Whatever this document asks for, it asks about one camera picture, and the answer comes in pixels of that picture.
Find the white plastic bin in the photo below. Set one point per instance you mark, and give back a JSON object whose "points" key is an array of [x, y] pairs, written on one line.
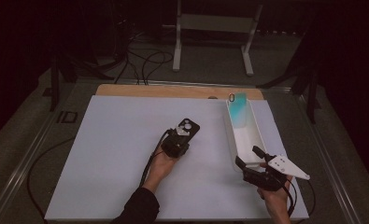
{"points": [[247, 143]]}

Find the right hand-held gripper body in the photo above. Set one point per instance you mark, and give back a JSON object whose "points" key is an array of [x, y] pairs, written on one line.
{"points": [[266, 180]]}

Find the person's left hand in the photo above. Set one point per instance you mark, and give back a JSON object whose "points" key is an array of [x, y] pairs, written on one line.
{"points": [[162, 168]]}

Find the metal floor frame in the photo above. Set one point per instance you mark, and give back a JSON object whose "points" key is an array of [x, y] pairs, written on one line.
{"points": [[185, 82]]}

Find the person's right hand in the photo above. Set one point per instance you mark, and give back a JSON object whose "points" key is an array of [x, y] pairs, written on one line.
{"points": [[277, 205]]}

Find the iridescent gradient phone case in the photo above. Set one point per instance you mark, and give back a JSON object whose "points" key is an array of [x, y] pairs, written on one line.
{"points": [[238, 110]]}

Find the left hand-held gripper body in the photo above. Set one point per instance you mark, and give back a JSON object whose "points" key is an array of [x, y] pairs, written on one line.
{"points": [[174, 146]]}

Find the white table board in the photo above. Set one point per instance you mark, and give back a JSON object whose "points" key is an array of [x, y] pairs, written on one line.
{"points": [[110, 155]]}

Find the black phone case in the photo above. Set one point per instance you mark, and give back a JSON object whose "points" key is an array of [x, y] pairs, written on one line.
{"points": [[194, 126]]}

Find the black stand legs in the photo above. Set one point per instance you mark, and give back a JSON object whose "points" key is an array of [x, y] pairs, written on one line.
{"points": [[54, 90], [311, 99]]}

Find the white metal stand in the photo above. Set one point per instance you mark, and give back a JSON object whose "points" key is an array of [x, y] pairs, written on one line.
{"points": [[216, 23]]}

